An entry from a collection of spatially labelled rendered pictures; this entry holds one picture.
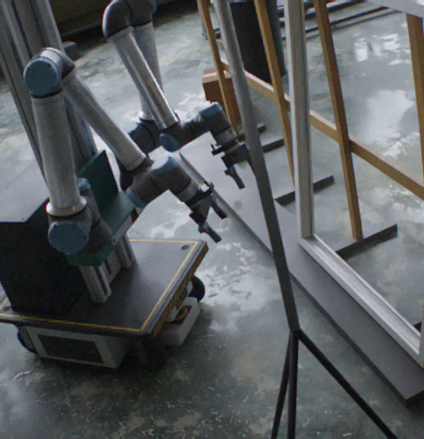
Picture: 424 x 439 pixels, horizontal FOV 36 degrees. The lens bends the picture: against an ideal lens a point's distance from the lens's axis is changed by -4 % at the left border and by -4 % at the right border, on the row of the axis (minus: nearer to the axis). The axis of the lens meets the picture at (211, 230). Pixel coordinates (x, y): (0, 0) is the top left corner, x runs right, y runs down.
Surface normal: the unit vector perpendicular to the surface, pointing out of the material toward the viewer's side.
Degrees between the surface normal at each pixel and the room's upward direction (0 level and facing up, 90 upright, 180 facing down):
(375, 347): 0
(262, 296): 0
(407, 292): 0
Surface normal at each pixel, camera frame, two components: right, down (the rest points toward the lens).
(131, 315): -0.23, -0.82
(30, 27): 0.91, 0.02
